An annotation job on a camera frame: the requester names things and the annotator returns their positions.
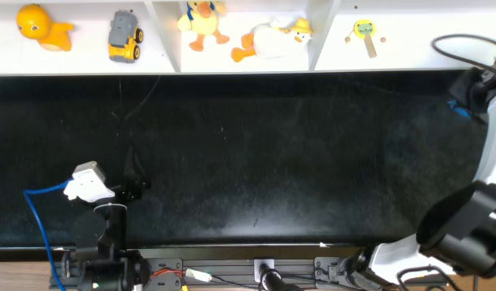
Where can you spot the yellow rattle drum toy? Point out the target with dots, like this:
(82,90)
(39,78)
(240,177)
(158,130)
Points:
(365,31)

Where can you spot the mounting rail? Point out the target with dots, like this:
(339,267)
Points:
(231,272)

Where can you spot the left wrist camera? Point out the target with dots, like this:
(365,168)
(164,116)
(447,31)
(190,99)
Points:
(87,184)

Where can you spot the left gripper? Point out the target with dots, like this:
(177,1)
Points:
(130,191)

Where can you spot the white plush goose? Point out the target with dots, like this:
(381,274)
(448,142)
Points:
(274,42)

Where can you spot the yellow plush duck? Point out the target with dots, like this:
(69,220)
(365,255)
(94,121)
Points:
(203,22)

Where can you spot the grey and yellow toy truck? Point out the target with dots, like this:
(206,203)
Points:
(124,38)

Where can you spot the white shelf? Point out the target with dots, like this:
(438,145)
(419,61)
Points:
(247,60)

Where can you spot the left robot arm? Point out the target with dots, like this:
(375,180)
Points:
(106,242)

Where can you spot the yellow rubber duck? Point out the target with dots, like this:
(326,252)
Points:
(37,28)

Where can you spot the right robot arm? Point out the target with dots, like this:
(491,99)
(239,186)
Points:
(470,226)

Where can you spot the many-coloured puzzle cube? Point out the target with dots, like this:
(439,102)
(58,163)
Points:
(460,110)

